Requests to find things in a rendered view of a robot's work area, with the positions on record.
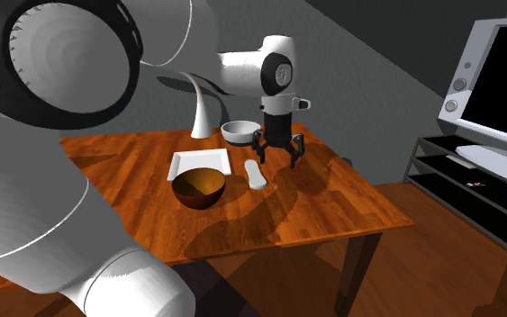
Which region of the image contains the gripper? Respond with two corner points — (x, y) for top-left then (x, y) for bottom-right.
(251, 112), (306, 170)

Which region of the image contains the white remote control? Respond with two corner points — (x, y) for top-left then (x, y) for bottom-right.
(243, 158), (268, 191)

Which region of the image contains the white bowl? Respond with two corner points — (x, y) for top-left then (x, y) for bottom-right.
(220, 120), (263, 148)

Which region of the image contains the wooden table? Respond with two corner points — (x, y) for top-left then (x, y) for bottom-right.
(59, 122), (416, 317)

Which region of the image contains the white square plate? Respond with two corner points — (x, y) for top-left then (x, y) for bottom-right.
(167, 148), (233, 182)

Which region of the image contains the white desk lamp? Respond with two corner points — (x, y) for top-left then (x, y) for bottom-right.
(165, 69), (213, 140)

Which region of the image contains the brown wooden bowl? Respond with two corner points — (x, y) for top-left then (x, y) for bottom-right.
(171, 168), (227, 211)

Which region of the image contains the black television stand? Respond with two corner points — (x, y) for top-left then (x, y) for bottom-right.
(403, 134), (507, 266)

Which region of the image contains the grey television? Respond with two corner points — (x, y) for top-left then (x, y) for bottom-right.
(437, 16), (507, 193)

